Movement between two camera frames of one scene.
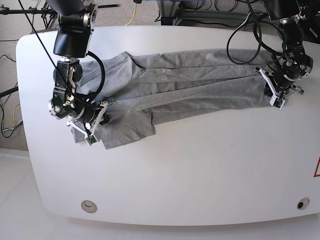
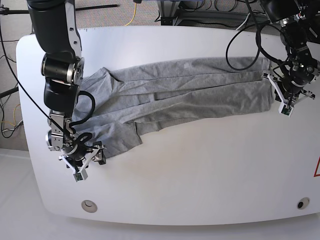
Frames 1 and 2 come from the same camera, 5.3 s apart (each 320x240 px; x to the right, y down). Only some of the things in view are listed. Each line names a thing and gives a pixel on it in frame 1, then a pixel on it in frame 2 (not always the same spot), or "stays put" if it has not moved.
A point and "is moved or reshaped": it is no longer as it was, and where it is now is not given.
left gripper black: x=86 y=115 -> x=76 y=153
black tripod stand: x=45 y=11 stays put
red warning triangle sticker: x=317 y=172 stays put
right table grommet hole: x=303 y=203 stays put
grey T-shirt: x=136 y=83 is moved or reshaped
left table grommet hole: x=88 y=206 stays put
